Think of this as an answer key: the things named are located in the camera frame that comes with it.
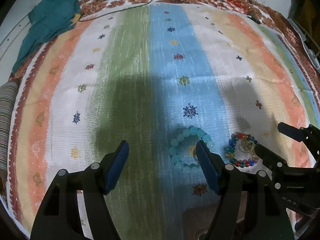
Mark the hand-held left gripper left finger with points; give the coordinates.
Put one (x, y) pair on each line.
(117, 165)

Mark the teal cloth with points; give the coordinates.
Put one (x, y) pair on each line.
(50, 12)

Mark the striped rolled fabric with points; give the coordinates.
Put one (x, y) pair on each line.
(6, 120)

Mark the metal bed rail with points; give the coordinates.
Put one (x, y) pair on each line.
(303, 37)

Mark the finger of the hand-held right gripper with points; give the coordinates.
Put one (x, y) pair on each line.
(266, 155)
(287, 130)

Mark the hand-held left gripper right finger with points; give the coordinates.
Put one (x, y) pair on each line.
(207, 165)

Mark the small black object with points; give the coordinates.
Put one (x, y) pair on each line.
(254, 18)

